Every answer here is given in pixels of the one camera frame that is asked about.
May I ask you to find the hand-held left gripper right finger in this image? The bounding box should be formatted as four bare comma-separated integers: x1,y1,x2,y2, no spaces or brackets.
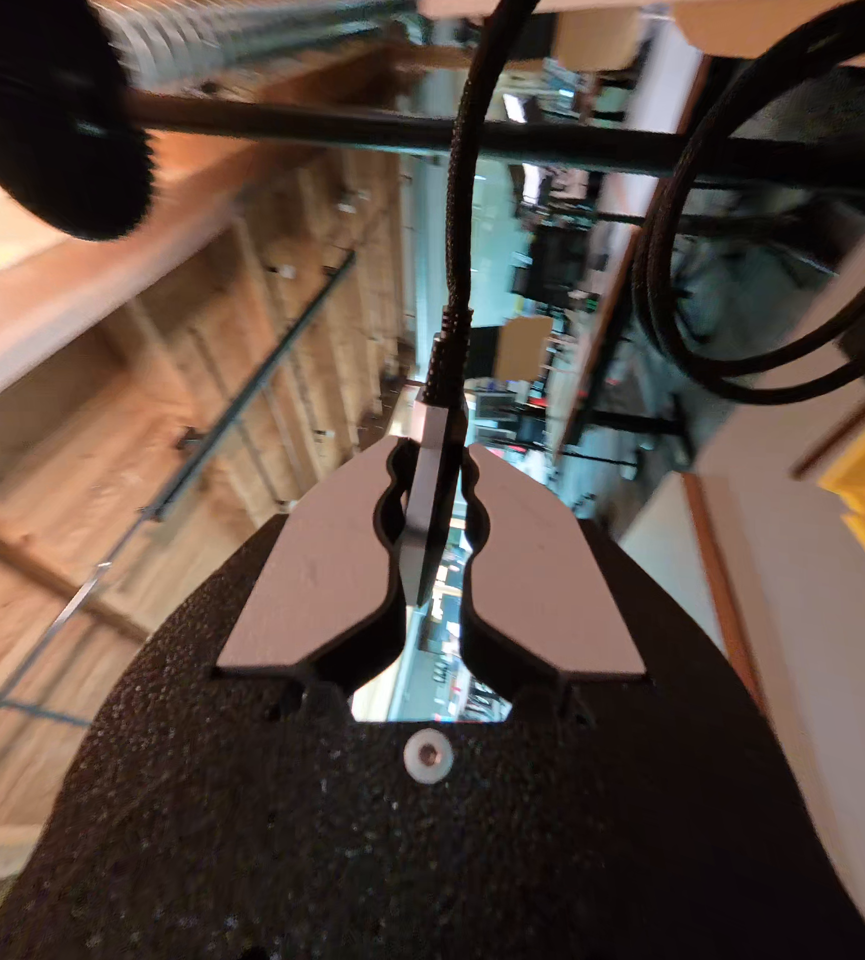
461,444,649,702

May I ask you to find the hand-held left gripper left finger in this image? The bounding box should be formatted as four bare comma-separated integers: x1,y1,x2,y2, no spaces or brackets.
215,435,410,697

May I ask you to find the white desk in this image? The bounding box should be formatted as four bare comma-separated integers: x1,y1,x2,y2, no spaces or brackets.
616,187,865,960

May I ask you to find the brown cardboard panel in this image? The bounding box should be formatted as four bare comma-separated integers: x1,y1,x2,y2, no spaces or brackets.
496,315,555,380

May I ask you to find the black metal bar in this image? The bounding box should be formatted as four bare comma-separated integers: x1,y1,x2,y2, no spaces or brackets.
128,93,865,196

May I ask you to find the black braided cable green plug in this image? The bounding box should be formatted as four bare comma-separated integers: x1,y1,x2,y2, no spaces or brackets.
653,7,865,380
631,0,865,406

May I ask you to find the silver ventilation duct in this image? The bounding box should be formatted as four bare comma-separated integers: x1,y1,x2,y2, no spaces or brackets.
95,0,419,91

